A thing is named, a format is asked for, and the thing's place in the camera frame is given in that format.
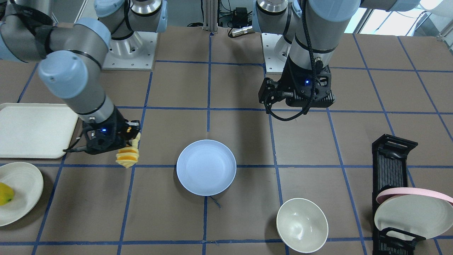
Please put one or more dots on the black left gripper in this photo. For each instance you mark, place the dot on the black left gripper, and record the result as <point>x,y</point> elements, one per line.
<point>287,75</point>

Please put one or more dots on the pink plate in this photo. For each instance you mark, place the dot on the pink plate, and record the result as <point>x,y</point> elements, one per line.
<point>389,193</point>

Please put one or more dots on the black dish rack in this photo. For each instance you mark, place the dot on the black dish rack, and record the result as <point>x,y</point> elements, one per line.
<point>389,154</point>

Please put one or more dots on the aluminium frame post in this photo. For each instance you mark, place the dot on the aluminium frame post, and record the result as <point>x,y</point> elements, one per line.
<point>210,15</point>

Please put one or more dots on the white rectangular tray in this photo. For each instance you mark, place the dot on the white rectangular tray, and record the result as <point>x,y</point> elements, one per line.
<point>35,130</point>

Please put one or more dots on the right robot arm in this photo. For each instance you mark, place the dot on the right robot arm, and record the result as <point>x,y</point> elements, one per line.
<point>70,60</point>

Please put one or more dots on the white ceramic bowl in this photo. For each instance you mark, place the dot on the white ceramic bowl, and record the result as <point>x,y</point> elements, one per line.
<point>302,225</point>

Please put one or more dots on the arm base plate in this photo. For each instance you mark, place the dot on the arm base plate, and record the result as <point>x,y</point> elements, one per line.
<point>275,51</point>
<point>134,53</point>

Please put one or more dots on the cream round plate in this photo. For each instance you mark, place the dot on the cream round plate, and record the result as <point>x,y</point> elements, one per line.
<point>27,182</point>

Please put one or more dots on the yellow lemon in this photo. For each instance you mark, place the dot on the yellow lemon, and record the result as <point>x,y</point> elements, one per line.
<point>6,194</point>

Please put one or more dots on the yellow ridged bread loaf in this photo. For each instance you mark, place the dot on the yellow ridged bread loaf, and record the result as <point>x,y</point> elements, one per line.
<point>128,156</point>

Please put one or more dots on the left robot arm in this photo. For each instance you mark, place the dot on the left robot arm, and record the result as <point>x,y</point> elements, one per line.
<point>313,29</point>

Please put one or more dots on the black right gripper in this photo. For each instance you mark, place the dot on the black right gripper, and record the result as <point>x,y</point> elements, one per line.
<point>119,124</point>

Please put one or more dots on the small white dish in rack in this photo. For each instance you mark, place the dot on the small white dish in rack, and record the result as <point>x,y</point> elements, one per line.
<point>417,214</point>

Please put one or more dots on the light blue plate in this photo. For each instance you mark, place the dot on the light blue plate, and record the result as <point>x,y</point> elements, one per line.
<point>206,167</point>

